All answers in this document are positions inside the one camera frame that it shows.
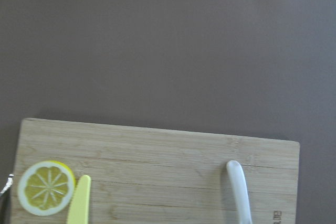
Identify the single lemon slice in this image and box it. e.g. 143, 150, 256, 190
17, 161, 76, 216

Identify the yellow plastic knife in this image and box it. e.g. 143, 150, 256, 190
67, 175, 91, 224

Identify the bamboo cutting board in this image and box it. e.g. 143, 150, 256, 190
14, 119, 300, 223

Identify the white ceramic spoon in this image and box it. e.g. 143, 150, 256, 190
226, 160, 253, 224

